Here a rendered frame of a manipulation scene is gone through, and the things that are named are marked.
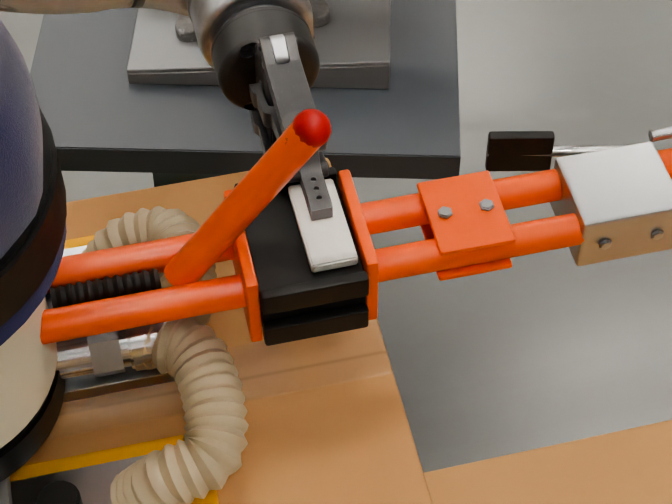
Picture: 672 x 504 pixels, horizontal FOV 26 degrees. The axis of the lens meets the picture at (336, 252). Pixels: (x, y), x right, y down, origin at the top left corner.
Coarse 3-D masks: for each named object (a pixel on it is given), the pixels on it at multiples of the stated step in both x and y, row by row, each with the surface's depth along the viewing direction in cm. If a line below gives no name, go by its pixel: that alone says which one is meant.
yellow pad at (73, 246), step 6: (66, 240) 110; (72, 240) 110; (78, 240) 110; (84, 240) 110; (90, 240) 110; (66, 246) 109; (72, 246) 109; (78, 246) 109; (84, 246) 109; (66, 252) 108; (72, 252) 108; (78, 252) 108; (48, 294) 105; (48, 300) 105; (48, 306) 105
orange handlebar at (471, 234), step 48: (432, 192) 96; (480, 192) 96; (528, 192) 97; (432, 240) 94; (480, 240) 93; (528, 240) 94; (576, 240) 95; (192, 288) 91; (240, 288) 91; (48, 336) 90
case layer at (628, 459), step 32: (544, 448) 161; (576, 448) 161; (608, 448) 161; (640, 448) 161; (448, 480) 159; (480, 480) 159; (512, 480) 159; (544, 480) 159; (576, 480) 159; (608, 480) 159; (640, 480) 159
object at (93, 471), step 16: (128, 448) 98; (144, 448) 98; (160, 448) 98; (32, 464) 98; (48, 464) 97; (64, 464) 97; (80, 464) 97; (96, 464) 97; (112, 464) 97; (128, 464) 97; (16, 480) 96; (32, 480) 96; (48, 480) 96; (64, 480) 96; (80, 480) 96; (96, 480) 96; (112, 480) 96; (16, 496) 95; (32, 496) 95; (48, 496) 92; (64, 496) 92; (80, 496) 93; (96, 496) 95; (208, 496) 96
